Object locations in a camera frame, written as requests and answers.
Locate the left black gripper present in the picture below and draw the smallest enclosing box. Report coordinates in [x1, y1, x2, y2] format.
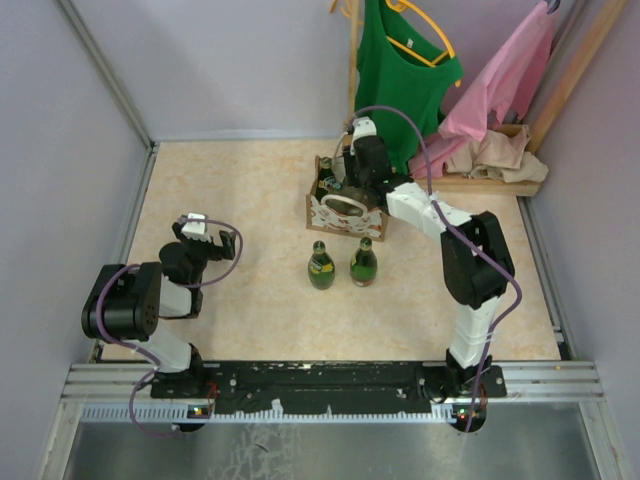
[174, 225, 236, 285]

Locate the dark green bottle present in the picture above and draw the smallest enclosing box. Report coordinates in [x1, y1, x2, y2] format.
[317, 157, 342, 192]

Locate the green bottle red label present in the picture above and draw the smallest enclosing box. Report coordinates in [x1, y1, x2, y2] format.
[350, 237, 378, 287]

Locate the green bottle yellow label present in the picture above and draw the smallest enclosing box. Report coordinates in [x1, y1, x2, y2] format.
[307, 240, 336, 290]

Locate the clear bottle green cap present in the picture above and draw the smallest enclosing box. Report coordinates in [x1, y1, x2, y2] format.
[327, 186, 369, 217]

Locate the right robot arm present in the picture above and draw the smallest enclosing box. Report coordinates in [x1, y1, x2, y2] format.
[343, 135, 515, 396]

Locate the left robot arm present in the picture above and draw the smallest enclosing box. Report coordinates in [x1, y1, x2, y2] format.
[81, 213, 244, 399]

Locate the patterned canvas tote bag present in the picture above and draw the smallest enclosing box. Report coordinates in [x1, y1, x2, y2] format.
[305, 132, 388, 242]

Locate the green tank top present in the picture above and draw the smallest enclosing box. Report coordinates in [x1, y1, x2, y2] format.
[352, 0, 465, 174]

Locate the beige crumpled cloth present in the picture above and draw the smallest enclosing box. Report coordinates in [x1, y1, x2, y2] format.
[444, 124, 549, 183]

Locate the pink shirt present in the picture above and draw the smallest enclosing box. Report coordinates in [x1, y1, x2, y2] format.
[409, 1, 556, 178]

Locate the yellow clothes hanger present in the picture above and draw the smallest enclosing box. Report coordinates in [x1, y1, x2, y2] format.
[329, 0, 462, 89]

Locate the wooden clothes rack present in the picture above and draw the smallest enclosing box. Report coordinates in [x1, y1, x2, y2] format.
[342, 0, 631, 198]

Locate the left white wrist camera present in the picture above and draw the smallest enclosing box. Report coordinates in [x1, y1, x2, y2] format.
[178, 212, 210, 242]

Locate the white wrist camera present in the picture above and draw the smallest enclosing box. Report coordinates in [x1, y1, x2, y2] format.
[347, 116, 378, 142]
[178, 212, 210, 242]

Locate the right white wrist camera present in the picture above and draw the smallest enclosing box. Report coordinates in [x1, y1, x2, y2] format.
[347, 116, 378, 142]

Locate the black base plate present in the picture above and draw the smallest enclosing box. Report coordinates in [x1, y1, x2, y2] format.
[145, 360, 475, 415]

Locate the white cable duct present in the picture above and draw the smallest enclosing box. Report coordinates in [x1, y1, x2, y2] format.
[79, 402, 486, 425]

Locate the aluminium frame rail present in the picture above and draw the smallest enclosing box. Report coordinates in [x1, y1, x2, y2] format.
[61, 361, 604, 403]

